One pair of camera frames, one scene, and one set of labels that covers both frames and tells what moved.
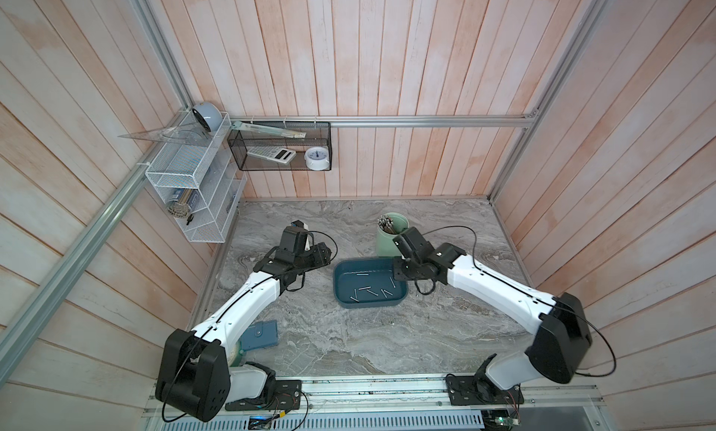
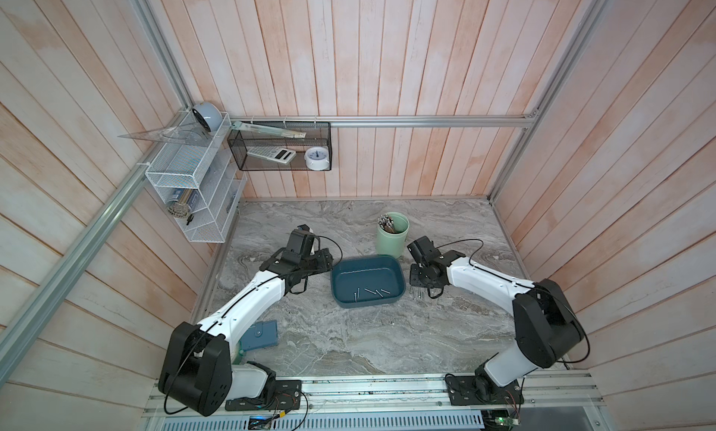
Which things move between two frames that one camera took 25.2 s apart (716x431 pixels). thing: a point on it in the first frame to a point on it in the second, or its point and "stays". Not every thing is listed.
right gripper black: (397, 274) to (413, 279)
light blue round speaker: (209, 115) stays
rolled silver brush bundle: (181, 207) stays
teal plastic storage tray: (369, 283) stays
